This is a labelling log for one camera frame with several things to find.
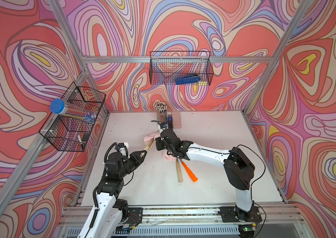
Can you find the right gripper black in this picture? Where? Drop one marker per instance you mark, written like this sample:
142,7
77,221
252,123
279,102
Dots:
158,141

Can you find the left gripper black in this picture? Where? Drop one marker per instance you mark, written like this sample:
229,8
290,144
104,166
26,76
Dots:
134,158

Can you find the wooden handle sickle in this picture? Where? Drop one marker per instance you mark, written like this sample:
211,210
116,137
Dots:
179,172
149,144

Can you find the pink terry rag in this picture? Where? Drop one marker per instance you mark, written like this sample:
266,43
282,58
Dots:
164,152

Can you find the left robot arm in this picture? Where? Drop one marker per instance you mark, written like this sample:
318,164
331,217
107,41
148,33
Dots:
108,211

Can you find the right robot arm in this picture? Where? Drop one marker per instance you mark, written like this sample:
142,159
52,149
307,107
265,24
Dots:
238,167

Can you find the pink rectangular box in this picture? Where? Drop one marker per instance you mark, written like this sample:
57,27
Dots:
177,122

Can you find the blue stapler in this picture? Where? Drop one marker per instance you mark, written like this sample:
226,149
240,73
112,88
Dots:
170,122

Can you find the cup of coloured pencils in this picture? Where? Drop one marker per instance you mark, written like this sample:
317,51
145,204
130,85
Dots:
161,110

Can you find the blue tool in basket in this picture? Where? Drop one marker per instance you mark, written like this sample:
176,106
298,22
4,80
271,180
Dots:
188,79

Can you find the yellow item in basket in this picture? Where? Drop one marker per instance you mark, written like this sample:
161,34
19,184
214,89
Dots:
203,83

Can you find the blue cap pencil tube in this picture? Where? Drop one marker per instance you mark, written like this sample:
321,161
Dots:
66,109

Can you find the orange handle sickle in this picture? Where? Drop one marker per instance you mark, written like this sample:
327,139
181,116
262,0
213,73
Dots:
189,171

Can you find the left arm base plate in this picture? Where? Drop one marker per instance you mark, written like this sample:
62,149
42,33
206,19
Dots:
133,216

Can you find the black wire basket left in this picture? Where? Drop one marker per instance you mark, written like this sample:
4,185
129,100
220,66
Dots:
69,134

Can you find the black wire basket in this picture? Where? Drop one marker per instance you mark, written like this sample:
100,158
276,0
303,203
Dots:
69,134
167,66

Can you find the black wire basket back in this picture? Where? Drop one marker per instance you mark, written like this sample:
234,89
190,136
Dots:
167,66

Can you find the aluminium front rail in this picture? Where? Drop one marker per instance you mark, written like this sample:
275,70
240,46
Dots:
272,213

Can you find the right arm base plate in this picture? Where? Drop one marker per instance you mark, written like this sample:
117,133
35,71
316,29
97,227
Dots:
234,214

